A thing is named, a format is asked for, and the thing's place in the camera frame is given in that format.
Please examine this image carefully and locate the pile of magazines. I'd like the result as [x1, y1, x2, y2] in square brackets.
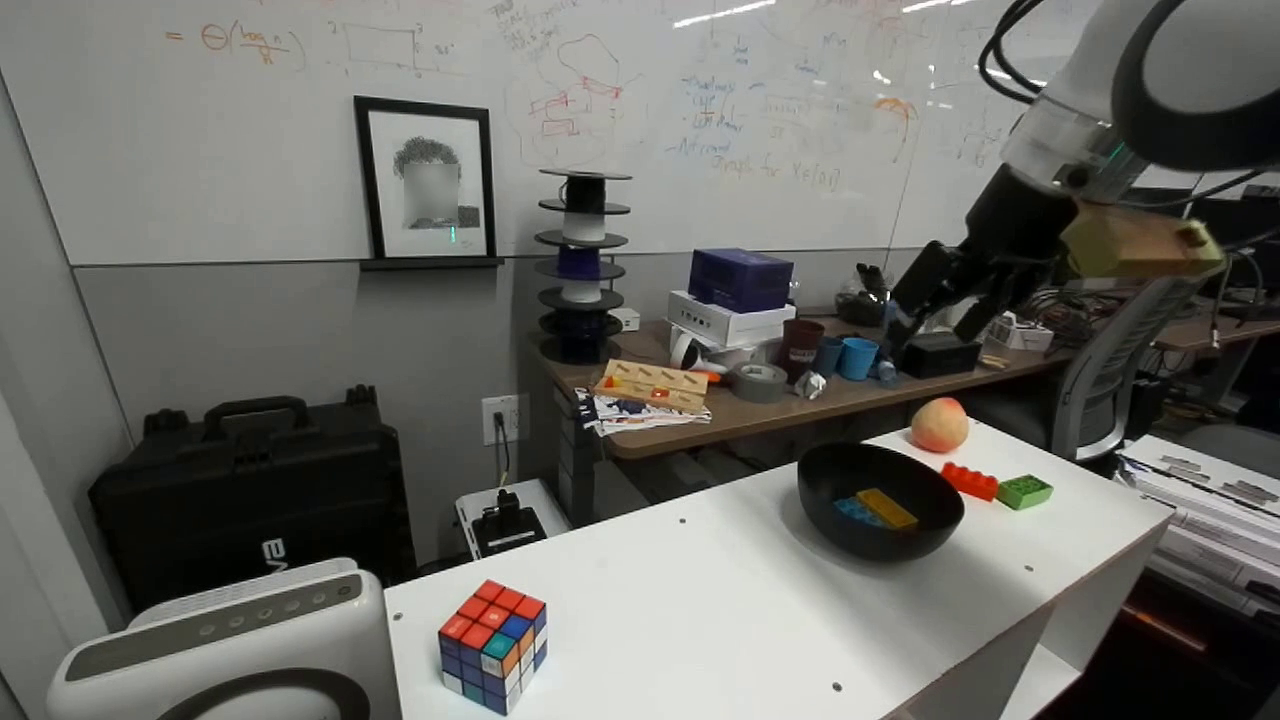
[574, 387, 714, 439]

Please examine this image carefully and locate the wall socket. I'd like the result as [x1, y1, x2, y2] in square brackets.
[481, 394, 522, 446]

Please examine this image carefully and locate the peach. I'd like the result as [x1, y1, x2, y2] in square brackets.
[910, 397, 971, 455]

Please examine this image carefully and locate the black framed picture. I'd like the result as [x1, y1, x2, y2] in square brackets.
[353, 95, 499, 263]

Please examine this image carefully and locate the stack of white panels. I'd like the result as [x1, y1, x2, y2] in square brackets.
[1113, 432, 1280, 616]

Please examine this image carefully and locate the brown desk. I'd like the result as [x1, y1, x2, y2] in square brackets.
[528, 300, 1280, 526]

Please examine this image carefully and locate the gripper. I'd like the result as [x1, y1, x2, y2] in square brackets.
[884, 163, 1083, 357]

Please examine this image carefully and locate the green toy block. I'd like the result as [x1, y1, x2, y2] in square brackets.
[996, 474, 1054, 512]

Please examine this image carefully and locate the black bowl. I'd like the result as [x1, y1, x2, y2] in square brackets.
[797, 442, 967, 563]

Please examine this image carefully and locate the white box with black charger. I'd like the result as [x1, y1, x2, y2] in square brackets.
[455, 478, 572, 561]

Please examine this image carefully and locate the brown cup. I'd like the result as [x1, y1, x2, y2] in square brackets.
[779, 318, 827, 384]

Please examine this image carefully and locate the grey office chair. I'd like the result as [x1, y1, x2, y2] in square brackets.
[958, 274, 1206, 463]

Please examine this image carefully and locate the colourful puzzle cube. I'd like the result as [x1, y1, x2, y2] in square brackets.
[438, 579, 549, 716]

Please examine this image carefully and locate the white round device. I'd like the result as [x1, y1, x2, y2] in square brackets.
[668, 328, 723, 374]

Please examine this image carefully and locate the wooden peg board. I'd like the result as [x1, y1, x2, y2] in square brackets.
[595, 359, 712, 415]

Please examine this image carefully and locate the red toy block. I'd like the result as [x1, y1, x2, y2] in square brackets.
[941, 462, 1000, 502]

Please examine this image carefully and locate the heap of black cables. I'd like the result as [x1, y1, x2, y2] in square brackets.
[1020, 284, 1126, 349]

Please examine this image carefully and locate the white air purifier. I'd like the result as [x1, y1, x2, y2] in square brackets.
[45, 557, 403, 720]

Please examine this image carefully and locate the roll of grey tape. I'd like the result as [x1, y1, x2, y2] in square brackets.
[729, 362, 790, 405]

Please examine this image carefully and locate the purple box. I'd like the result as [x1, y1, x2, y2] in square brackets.
[688, 247, 797, 315]

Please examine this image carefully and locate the yellow toy block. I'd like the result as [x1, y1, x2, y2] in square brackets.
[855, 487, 919, 530]

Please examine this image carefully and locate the small white box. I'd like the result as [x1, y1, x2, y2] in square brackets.
[985, 311, 1057, 354]

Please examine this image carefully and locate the stack of filament spools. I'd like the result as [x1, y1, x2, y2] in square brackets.
[534, 168, 634, 367]

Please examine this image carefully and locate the whiteboard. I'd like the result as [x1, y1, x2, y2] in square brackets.
[0, 0, 1101, 269]

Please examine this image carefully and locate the black hard case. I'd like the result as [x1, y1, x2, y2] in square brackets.
[88, 384, 417, 613]

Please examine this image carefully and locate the white cardboard box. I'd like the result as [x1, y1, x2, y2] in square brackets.
[667, 289, 799, 349]

